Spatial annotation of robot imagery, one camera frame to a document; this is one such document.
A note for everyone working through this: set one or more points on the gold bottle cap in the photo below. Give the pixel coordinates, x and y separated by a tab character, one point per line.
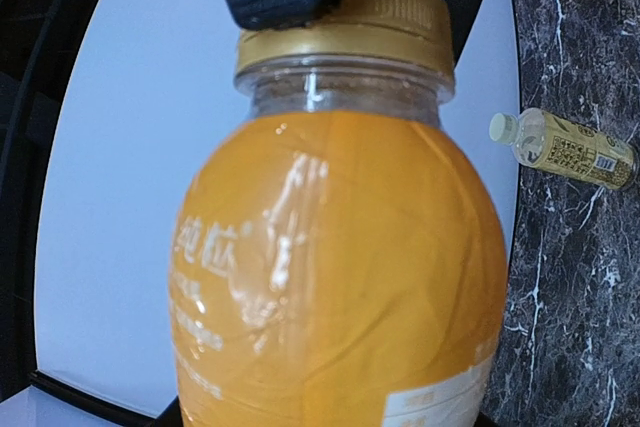
416	32

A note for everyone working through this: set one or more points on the yellow tea bottle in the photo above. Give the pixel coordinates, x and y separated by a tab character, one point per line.
549	143

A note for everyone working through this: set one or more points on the orange juice bottle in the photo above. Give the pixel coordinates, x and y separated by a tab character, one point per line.
337	261

